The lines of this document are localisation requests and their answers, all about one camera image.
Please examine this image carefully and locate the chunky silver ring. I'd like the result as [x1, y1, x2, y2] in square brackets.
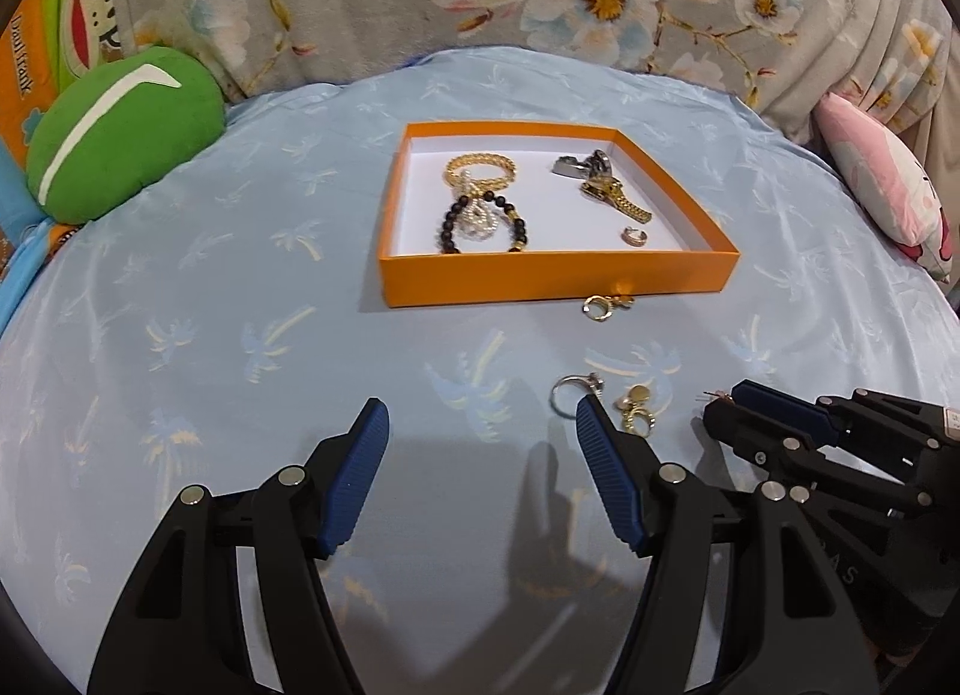
[554, 149, 613, 183]

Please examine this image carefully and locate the gold wristwatch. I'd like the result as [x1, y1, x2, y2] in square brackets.
[578, 168, 653, 224]

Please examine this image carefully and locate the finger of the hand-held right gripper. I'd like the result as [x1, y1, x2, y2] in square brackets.
[703, 402, 939, 514]
[730, 379, 960, 457]

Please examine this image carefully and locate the gold woven bangle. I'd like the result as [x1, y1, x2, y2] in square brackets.
[447, 152, 518, 190]

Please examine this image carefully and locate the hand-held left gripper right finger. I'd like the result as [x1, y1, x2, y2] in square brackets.
[574, 393, 881, 695]

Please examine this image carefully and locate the colourful cartoon blanket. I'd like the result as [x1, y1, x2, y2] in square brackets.
[0, 0, 132, 336]

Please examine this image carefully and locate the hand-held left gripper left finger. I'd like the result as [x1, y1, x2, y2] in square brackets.
[86, 397, 391, 695]

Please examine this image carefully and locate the pink white pillow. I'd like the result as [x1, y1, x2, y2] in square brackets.
[813, 92, 960, 284]

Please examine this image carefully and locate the white pearl bracelet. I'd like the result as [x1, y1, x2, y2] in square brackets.
[455, 172, 501, 243]

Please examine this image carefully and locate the black bead bracelet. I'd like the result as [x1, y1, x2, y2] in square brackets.
[440, 190, 530, 256]

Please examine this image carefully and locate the orange shallow box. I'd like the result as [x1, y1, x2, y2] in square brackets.
[378, 122, 743, 309]

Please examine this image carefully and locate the gold clasp earring pair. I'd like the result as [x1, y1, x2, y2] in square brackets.
[580, 293, 635, 325]

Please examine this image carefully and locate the thin silver ring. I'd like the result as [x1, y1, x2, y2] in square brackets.
[550, 372, 605, 415]

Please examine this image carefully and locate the gold double hoop earring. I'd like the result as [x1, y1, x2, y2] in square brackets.
[614, 385, 662, 434]

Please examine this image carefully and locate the green plush pillow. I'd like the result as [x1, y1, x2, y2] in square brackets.
[25, 45, 227, 224]

